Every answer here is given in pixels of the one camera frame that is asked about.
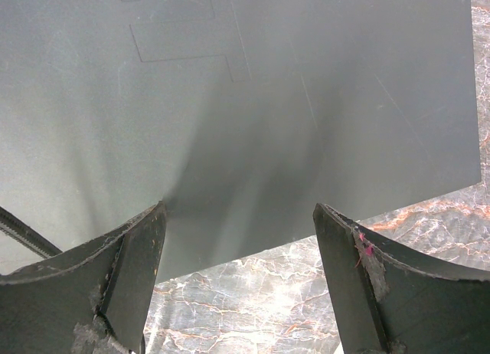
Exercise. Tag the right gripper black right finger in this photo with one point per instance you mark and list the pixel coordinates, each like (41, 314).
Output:
(390, 298)

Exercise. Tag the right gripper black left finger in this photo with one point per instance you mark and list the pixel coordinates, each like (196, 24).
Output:
(93, 298)

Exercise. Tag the dark grey network switch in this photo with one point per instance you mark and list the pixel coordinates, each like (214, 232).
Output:
(242, 115)

